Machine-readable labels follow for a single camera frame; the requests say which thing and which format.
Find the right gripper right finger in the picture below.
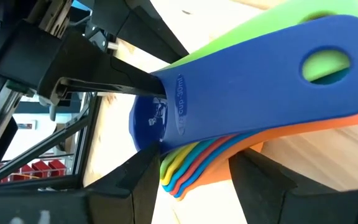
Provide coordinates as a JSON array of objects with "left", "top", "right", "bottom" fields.
[{"left": 228, "top": 148, "right": 358, "bottom": 224}]

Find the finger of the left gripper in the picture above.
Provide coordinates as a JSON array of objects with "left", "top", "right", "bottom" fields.
[
  {"left": 37, "top": 29, "right": 167, "bottom": 105},
  {"left": 91, "top": 0, "right": 190, "bottom": 65}
]

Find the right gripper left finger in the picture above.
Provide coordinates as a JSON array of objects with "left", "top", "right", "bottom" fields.
[{"left": 0, "top": 142, "right": 162, "bottom": 224}]

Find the orange measuring cup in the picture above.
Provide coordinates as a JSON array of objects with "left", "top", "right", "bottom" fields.
[{"left": 177, "top": 102, "right": 358, "bottom": 202}]

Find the yellow measuring cup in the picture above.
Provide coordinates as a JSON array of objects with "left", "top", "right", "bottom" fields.
[{"left": 160, "top": 141, "right": 200, "bottom": 186}]

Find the red measuring cup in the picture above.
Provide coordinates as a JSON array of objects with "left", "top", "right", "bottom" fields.
[{"left": 169, "top": 133, "right": 239, "bottom": 196}]

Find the teal measuring cup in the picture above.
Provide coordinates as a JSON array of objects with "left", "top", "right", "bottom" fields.
[{"left": 162, "top": 136, "right": 223, "bottom": 192}]

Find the small dark blue measuring cup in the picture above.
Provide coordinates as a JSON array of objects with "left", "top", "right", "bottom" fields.
[{"left": 128, "top": 14, "right": 358, "bottom": 156}]

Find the green measuring cup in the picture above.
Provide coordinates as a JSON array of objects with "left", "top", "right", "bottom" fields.
[{"left": 159, "top": 0, "right": 358, "bottom": 180}]

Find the red storage bin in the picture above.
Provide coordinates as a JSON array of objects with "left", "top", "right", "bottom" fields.
[
  {"left": 31, "top": 161, "right": 52, "bottom": 179},
  {"left": 47, "top": 159, "right": 67, "bottom": 177},
  {"left": 11, "top": 164, "right": 37, "bottom": 182}
]

